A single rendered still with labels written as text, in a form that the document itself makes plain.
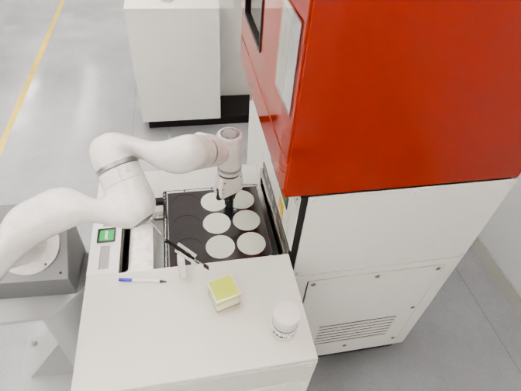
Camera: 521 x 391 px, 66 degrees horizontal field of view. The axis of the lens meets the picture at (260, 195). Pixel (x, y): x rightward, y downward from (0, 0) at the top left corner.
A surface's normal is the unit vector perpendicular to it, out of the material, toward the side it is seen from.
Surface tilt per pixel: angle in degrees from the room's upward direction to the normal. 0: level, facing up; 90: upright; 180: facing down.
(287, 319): 0
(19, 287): 90
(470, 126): 90
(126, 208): 42
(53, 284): 90
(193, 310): 0
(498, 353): 0
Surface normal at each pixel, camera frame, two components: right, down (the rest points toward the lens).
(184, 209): 0.06, -0.70
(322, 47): 0.18, 0.71
